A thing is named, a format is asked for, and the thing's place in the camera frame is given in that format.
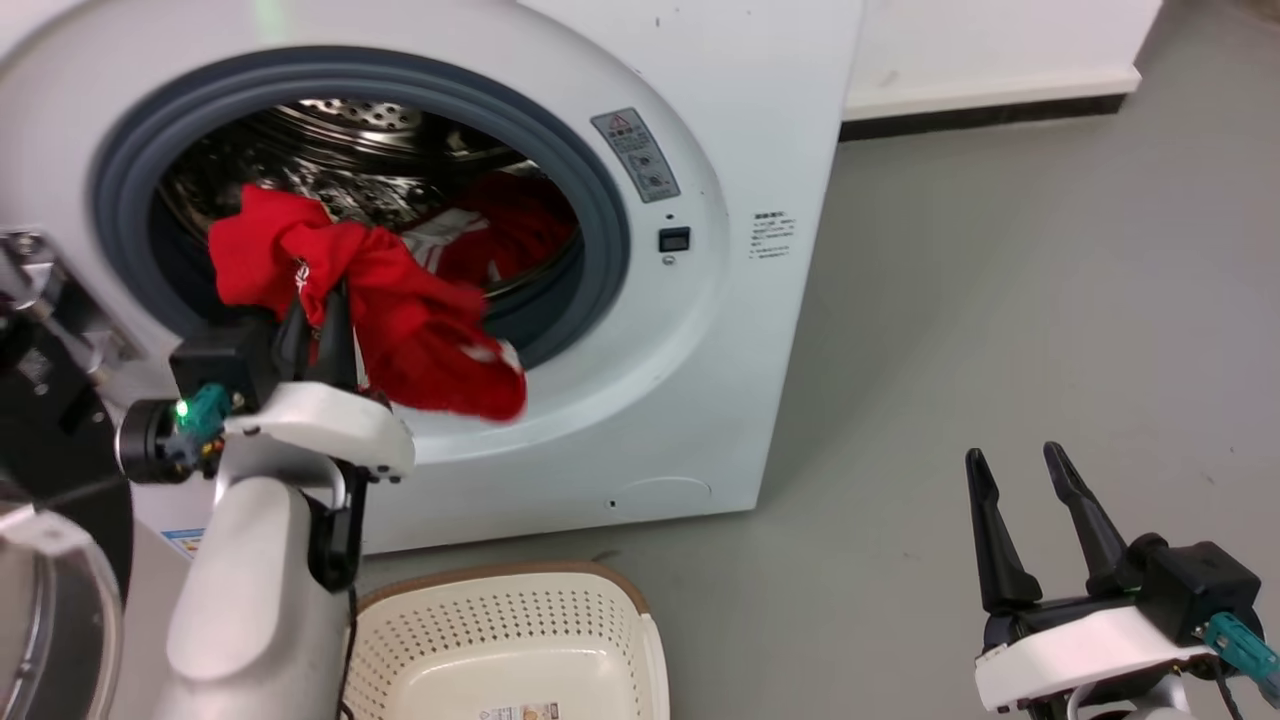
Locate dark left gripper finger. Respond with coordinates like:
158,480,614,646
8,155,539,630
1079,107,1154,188
314,282,361,393
272,296,313,387

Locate teal connector plug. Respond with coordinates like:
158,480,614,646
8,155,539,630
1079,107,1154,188
172,384,233,445
1203,611,1280,707

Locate grey rubber door gasket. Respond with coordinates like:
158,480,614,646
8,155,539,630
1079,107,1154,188
88,45,633,373

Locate white low wall ledge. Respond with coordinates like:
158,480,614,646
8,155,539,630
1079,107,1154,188
843,0,1167,123

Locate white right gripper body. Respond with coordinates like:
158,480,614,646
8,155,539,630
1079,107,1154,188
974,592,1219,717

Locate grey warning sticker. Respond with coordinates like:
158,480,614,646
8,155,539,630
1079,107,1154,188
590,107,682,205

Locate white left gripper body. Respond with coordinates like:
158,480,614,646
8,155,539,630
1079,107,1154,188
222,380,417,485

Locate small printed text label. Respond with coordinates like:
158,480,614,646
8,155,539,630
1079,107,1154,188
750,211,797,262

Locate teal left connector plug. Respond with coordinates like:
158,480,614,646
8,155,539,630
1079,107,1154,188
172,384,233,445

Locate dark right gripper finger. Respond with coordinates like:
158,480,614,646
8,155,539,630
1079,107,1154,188
1042,441,1133,599
964,447,1043,615

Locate round drain filter cover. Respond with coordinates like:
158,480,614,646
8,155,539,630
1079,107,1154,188
614,476,714,523

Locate white front-load washing machine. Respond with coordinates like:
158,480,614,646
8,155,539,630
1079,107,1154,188
0,0,865,557

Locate washing machine door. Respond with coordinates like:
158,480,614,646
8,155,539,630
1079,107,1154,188
0,228,141,720

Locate teal right connector plug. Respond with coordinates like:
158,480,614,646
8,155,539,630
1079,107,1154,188
1203,611,1280,707

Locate red and white garment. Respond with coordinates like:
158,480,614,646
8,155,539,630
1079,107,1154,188
400,172,581,293

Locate red cloth garment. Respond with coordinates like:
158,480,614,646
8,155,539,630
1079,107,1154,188
207,184,529,423

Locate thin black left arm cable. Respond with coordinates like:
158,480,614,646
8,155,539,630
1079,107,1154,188
336,584,361,720

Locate steel perforated washer drum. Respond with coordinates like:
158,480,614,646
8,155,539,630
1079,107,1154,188
155,97,583,301

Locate cream perforated laundry basket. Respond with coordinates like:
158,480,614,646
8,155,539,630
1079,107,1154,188
343,561,672,720

